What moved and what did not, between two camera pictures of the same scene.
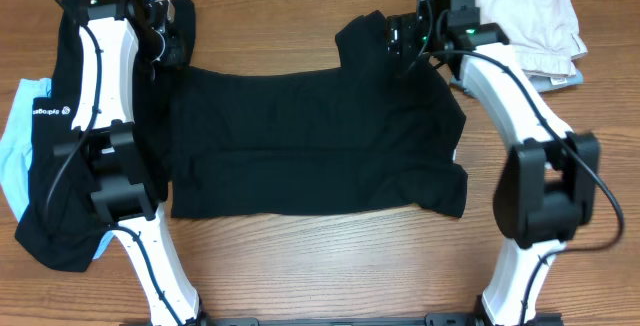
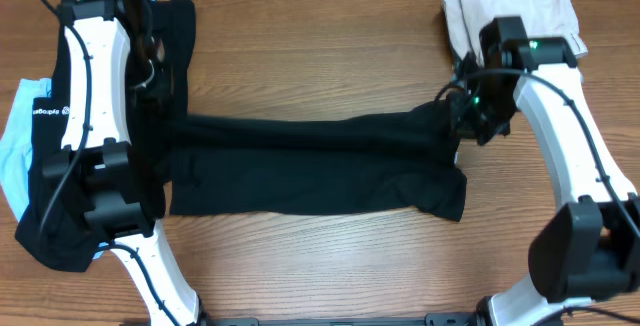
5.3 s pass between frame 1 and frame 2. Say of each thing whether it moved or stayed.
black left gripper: moved
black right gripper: moved
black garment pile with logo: stayed
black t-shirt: moved
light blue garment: stayed
